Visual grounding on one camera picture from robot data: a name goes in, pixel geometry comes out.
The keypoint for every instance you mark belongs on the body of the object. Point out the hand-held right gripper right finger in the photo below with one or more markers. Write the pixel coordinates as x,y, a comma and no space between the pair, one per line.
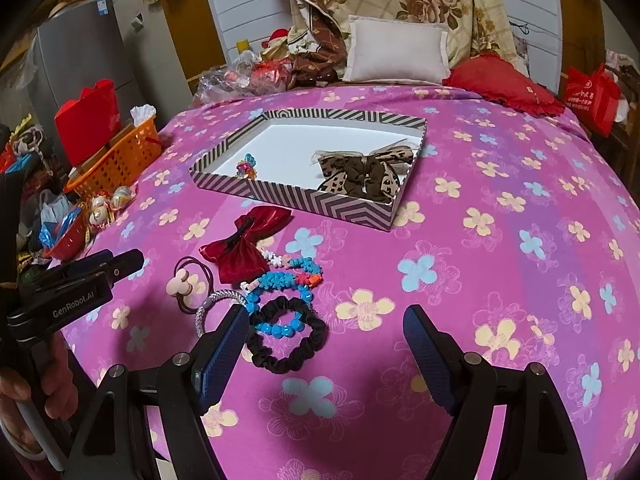
430,355

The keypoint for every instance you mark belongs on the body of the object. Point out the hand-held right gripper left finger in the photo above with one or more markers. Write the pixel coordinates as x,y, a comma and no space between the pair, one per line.
222,355

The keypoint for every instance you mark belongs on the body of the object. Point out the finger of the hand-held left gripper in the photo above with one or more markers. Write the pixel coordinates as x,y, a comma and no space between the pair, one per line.
75,266
125,262

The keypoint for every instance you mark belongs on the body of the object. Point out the black scrunchie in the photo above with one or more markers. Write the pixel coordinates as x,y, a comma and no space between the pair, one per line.
287,360

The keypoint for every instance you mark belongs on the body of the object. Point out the red velvet bow hair clip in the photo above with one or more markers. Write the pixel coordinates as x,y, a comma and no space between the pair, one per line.
245,247

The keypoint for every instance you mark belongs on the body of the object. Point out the striped cardboard box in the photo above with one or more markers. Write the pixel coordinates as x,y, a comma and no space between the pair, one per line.
280,135

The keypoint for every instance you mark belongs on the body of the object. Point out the person's left hand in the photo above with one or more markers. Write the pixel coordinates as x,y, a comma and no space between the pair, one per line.
55,375

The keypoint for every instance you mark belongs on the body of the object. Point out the foil wrapped candy pack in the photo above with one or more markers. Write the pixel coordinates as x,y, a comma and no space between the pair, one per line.
70,245

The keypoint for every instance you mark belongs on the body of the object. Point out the foil wrapped candy egg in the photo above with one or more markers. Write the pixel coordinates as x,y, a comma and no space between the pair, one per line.
97,202
122,196
99,216

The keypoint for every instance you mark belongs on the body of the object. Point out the pink floral bedsheet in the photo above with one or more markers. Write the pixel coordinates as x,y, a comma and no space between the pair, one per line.
500,285

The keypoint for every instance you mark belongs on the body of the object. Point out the orange plastic basket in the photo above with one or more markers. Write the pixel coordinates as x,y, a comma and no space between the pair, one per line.
120,160

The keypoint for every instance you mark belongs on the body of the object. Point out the red paper bag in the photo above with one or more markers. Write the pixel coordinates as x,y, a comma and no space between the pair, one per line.
90,120

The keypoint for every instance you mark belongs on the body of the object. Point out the white tissue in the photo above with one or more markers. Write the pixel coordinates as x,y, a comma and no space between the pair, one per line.
144,112

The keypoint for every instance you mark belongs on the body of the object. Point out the leopard print bow scrunchie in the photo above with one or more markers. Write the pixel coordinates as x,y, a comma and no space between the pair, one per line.
362,172

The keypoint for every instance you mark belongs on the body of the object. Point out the grey refrigerator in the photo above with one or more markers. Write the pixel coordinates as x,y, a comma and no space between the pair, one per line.
75,55

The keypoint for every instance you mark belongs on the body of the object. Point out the clear plastic bags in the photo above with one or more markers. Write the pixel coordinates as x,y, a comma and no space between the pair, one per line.
235,77

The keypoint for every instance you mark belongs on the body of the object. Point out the red and white plush toy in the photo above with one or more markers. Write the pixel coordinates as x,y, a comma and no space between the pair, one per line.
275,42

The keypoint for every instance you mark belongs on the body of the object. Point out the red frilled cushion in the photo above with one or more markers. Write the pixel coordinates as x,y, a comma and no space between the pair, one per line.
500,85

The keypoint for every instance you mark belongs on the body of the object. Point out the brown patterned quilt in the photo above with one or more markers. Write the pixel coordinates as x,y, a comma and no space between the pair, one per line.
320,55

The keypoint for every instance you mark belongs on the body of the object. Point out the white pillow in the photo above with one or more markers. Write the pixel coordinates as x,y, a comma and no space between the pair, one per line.
397,52

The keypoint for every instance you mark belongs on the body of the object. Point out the red shopping bag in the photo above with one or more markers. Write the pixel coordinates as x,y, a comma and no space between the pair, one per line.
592,95

